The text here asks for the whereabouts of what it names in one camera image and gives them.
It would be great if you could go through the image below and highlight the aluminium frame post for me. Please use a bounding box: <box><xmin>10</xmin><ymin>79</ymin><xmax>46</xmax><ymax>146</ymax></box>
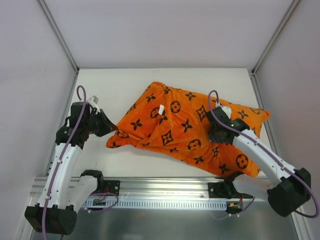
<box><xmin>250</xmin><ymin>0</ymin><xmax>302</xmax><ymax>75</ymax></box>
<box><xmin>36</xmin><ymin>0</ymin><xmax>80</xmax><ymax>74</ymax></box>

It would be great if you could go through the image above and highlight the aluminium left frame post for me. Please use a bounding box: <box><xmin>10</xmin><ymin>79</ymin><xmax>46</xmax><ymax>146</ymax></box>
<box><xmin>36</xmin><ymin>0</ymin><xmax>80</xmax><ymax>74</ymax></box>

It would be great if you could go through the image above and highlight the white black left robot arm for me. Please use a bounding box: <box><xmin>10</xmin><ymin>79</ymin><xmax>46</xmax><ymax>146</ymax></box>
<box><xmin>24</xmin><ymin>96</ymin><xmax>118</xmax><ymax>239</ymax></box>

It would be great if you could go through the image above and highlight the aluminium right frame post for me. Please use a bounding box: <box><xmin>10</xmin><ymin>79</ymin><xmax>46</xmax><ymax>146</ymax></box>
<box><xmin>250</xmin><ymin>0</ymin><xmax>302</xmax><ymax>75</ymax></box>

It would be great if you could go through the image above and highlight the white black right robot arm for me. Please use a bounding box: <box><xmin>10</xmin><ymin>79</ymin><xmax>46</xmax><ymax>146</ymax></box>
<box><xmin>206</xmin><ymin>105</ymin><xmax>312</xmax><ymax>217</ymax></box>

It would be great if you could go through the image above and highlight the white pillowcase care label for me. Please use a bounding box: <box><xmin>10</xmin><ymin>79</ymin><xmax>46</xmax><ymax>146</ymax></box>
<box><xmin>158</xmin><ymin>104</ymin><xmax>165</xmax><ymax>115</ymax></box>

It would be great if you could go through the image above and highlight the white slotted cable duct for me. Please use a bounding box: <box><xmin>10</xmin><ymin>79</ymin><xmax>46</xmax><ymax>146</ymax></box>
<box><xmin>82</xmin><ymin>198</ymin><xmax>228</xmax><ymax>210</ymax></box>

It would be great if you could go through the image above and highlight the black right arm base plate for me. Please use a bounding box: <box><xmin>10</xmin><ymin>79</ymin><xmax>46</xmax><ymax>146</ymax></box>
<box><xmin>207</xmin><ymin>182</ymin><xmax>253</xmax><ymax>199</ymax></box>

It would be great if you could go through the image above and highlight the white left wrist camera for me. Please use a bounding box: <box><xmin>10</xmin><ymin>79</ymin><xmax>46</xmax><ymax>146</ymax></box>
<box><xmin>86</xmin><ymin>95</ymin><xmax>99</xmax><ymax>109</ymax></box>

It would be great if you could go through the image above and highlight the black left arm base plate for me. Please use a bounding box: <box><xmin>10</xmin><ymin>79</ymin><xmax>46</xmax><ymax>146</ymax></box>
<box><xmin>102</xmin><ymin>180</ymin><xmax>121</xmax><ymax>196</ymax></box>

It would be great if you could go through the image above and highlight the aluminium front rail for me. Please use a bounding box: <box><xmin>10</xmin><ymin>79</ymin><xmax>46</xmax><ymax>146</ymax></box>
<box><xmin>29</xmin><ymin>176</ymin><xmax>278</xmax><ymax>198</ymax></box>

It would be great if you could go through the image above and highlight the orange patterned plush pillowcase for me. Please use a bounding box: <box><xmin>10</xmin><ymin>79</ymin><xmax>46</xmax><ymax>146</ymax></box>
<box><xmin>106</xmin><ymin>81</ymin><xmax>270</xmax><ymax>178</ymax></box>

